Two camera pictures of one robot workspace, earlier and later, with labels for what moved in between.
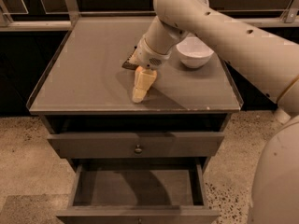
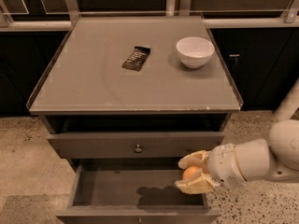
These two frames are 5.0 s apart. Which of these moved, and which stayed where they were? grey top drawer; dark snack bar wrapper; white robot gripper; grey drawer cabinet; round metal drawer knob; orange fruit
Moved: orange fruit; white robot gripper
Stayed: grey top drawer; dark snack bar wrapper; round metal drawer knob; grey drawer cabinet
